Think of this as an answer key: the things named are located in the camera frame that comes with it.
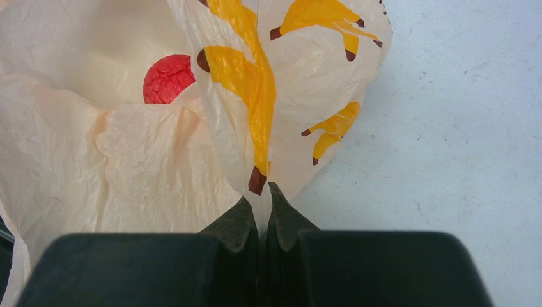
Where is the red fake strawberry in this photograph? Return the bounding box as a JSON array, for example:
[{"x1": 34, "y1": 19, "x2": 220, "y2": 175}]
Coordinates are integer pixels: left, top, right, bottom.
[{"x1": 143, "y1": 54, "x2": 195, "y2": 104}]

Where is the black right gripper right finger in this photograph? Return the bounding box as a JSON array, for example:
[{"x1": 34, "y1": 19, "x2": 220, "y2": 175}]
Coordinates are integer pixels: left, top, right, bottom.
[{"x1": 265, "y1": 183, "x2": 492, "y2": 306}]

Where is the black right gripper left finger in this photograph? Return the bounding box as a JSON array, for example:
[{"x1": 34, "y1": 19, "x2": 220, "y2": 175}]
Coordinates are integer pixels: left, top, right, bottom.
[{"x1": 17, "y1": 199, "x2": 258, "y2": 306}]

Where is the translucent orange plastic bag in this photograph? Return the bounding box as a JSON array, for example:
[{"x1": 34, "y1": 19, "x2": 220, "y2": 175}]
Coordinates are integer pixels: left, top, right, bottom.
[{"x1": 1, "y1": 1, "x2": 392, "y2": 306}]

